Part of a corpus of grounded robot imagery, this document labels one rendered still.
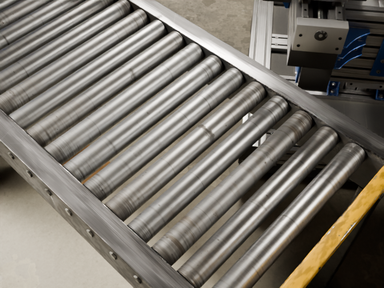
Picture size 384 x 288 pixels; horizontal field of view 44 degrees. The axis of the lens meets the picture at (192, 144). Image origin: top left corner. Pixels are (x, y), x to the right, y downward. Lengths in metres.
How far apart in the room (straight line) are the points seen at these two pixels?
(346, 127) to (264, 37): 1.12
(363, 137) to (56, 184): 0.63
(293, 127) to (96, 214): 0.44
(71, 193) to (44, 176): 0.07
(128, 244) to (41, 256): 0.96
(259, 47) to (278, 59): 0.10
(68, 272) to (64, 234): 0.15
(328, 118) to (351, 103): 0.88
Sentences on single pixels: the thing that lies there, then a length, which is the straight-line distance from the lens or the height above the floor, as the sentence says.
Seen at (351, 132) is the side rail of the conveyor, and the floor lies 0.80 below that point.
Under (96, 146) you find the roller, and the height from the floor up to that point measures 0.80.
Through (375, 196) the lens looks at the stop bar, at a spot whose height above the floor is 0.82.
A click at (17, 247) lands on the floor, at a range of 1.86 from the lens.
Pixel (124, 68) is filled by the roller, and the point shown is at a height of 0.80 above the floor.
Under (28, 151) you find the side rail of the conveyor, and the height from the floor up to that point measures 0.80.
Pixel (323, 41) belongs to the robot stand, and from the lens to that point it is 1.36.
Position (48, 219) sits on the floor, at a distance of 1.88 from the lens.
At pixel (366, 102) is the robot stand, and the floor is 0.21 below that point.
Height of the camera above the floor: 1.58
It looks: 53 degrees down
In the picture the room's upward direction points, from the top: 1 degrees counter-clockwise
